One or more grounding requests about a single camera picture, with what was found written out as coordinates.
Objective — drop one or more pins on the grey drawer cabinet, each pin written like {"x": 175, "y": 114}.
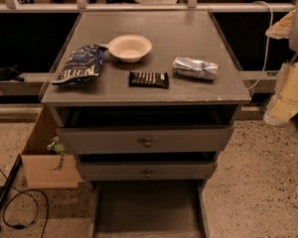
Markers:
{"x": 109, "y": 102}

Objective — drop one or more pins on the silver foil snack pack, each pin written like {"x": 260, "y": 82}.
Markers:
{"x": 195, "y": 68}

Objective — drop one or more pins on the grey middle drawer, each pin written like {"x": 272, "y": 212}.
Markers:
{"x": 146, "y": 170}

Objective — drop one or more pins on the black floor bar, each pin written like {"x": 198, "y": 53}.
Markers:
{"x": 9, "y": 179}

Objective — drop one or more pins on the cardboard box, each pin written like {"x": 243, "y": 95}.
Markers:
{"x": 43, "y": 168}

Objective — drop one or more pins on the grey top drawer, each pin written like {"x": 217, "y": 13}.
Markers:
{"x": 114, "y": 141}

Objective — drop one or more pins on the grey drawer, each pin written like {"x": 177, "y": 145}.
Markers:
{"x": 149, "y": 209}
{"x": 146, "y": 170}
{"x": 114, "y": 141}

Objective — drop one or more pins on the black cloth on ledge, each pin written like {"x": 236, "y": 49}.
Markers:
{"x": 10, "y": 72}

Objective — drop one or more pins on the white paper bowl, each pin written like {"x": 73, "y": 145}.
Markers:
{"x": 130, "y": 48}

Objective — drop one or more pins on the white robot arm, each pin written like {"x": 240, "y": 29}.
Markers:
{"x": 283, "y": 105}

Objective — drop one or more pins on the dark chocolate rxbar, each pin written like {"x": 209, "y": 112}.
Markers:
{"x": 149, "y": 79}

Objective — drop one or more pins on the green bottle in box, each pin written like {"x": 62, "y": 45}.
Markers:
{"x": 56, "y": 146}

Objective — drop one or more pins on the blue kettle chips bag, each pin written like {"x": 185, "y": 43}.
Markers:
{"x": 82, "y": 65}

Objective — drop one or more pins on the grey bottom drawer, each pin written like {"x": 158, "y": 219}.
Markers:
{"x": 149, "y": 209}

